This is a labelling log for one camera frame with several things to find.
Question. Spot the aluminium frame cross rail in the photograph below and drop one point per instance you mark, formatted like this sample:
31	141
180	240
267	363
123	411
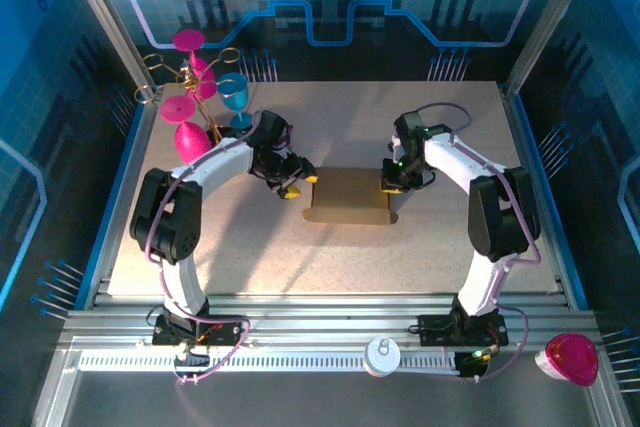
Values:
325	317

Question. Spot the aluminium frame post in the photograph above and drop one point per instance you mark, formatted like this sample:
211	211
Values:
555	12
102	9

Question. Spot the aluminium side rail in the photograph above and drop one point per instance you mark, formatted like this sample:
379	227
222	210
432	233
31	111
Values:
120	197
564	257

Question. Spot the pink plastic goblet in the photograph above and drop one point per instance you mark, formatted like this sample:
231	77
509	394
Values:
192	142
189	40

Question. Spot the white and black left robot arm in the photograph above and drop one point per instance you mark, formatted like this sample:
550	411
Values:
220	157

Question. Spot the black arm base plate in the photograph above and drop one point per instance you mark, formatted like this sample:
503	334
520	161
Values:
435	329
225	332

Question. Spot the white pull-tab can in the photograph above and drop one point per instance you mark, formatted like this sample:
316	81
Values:
381	357

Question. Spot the brown cardboard paper box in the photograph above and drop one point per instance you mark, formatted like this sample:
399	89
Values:
350	197

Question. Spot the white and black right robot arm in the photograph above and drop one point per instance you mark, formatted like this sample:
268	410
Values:
450	157

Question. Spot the blue plastic goblet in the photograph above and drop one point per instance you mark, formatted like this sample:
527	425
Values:
235	94

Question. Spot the small controller board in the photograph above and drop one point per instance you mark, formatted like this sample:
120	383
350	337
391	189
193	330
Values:
472	362
192	359

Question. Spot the red dome with white rim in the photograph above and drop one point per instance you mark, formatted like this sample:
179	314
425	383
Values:
572	359

